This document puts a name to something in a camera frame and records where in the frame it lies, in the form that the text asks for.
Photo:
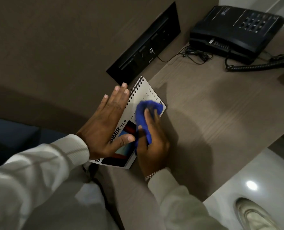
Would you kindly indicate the person's left hand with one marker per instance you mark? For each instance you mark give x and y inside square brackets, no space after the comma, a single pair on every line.
[103,126]

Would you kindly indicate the person's right hand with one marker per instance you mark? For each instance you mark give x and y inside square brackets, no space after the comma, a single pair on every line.
[156,148]

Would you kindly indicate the person's right thumb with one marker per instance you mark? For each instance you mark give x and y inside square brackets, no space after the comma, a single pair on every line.
[142,134]

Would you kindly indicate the person's left thumb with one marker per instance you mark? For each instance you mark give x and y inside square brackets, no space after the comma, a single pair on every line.
[125,140]

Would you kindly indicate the person's left middle finger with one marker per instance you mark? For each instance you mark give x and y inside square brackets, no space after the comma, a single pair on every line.
[122,94]

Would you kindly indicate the person's left little finger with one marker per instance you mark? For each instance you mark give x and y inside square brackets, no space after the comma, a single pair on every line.
[104,105]

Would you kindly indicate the blue cleaning cloth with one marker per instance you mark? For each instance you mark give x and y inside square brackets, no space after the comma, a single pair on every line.
[142,112]

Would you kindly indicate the spiral-bound desk calendar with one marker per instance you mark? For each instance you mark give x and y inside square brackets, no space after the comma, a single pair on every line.
[149,94]

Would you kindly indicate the person's left forearm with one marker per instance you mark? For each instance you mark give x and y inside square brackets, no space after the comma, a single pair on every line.
[36,179]

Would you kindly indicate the person's right forearm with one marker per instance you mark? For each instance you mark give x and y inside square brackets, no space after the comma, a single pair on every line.
[180,205]

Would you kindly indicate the person's white clothing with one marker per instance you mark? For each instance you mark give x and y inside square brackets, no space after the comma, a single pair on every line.
[84,208]

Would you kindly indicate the dark blue seat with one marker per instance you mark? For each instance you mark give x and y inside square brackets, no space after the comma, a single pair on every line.
[14,138]

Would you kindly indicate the black desk telephone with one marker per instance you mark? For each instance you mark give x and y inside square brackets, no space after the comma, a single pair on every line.
[230,31]

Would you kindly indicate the person's beige shoe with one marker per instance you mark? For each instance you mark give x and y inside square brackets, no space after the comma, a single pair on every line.
[254,215]

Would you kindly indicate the black wall socket panel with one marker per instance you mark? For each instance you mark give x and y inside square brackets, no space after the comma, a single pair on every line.
[151,43]

